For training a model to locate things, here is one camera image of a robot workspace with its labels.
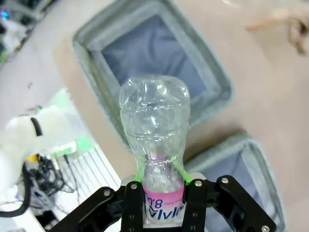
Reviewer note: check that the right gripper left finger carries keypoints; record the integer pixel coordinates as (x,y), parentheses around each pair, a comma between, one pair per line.
(130,207)

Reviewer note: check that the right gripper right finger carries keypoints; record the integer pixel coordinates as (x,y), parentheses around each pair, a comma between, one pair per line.
(195,207)

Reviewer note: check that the clear bottle pink label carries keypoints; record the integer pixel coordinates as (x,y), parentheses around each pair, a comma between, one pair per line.
(154,116)

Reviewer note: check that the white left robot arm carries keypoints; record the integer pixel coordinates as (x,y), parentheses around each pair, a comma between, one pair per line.
(21,135)

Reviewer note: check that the person's right hand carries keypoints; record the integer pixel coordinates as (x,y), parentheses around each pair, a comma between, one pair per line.
(277,18)

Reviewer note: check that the grey fabric basket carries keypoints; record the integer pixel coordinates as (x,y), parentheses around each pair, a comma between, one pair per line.
(241,164)
(149,48)

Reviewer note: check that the ribbed aluminium base plate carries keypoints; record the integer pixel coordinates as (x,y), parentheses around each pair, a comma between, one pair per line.
(96,174)

